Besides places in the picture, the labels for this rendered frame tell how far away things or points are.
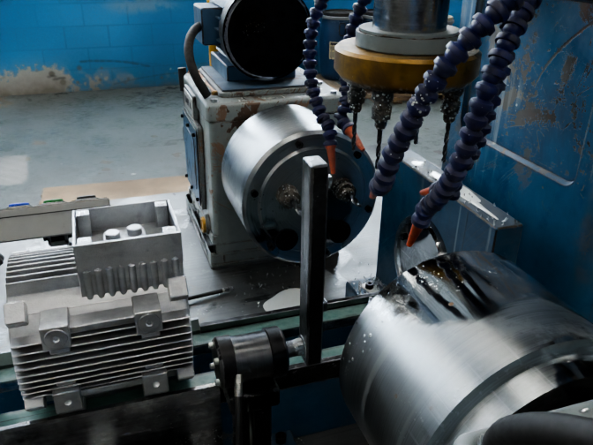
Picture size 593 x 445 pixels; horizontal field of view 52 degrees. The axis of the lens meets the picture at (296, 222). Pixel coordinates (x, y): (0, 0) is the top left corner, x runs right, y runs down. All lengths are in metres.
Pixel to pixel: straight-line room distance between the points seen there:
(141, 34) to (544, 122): 5.56
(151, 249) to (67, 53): 5.57
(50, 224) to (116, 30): 5.28
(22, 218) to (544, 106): 0.77
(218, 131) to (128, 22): 5.06
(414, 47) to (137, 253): 0.40
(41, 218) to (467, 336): 0.68
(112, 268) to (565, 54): 0.61
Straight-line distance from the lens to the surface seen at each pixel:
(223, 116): 1.19
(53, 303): 0.75
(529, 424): 0.33
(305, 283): 0.69
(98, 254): 0.72
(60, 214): 1.00
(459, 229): 0.83
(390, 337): 0.60
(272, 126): 1.06
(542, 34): 0.89
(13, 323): 0.74
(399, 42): 0.73
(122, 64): 6.28
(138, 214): 0.81
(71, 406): 0.78
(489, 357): 0.54
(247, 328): 0.94
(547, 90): 0.88
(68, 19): 6.21
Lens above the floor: 1.47
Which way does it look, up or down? 26 degrees down
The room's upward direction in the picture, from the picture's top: 1 degrees clockwise
